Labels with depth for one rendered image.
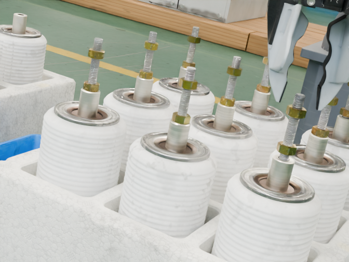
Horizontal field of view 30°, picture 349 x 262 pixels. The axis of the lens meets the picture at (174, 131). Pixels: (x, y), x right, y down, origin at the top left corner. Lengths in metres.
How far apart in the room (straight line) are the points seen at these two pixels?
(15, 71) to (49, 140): 0.37
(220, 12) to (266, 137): 2.02
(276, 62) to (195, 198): 0.17
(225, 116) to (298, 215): 0.21
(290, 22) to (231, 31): 2.17
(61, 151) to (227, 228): 0.20
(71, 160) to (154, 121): 0.14
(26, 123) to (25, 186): 0.36
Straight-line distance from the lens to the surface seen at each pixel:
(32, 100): 1.07
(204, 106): 0.92
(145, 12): 2.93
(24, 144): 1.03
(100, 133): 0.71
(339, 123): 0.86
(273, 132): 0.87
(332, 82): 0.63
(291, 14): 0.60
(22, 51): 1.09
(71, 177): 0.73
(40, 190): 0.72
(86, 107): 0.74
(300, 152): 0.78
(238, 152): 0.77
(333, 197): 0.74
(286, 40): 0.59
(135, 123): 0.81
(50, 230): 0.72
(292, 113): 0.63
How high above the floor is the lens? 0.48
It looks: 18 degrees down
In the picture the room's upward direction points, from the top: 11 degrees clockwise
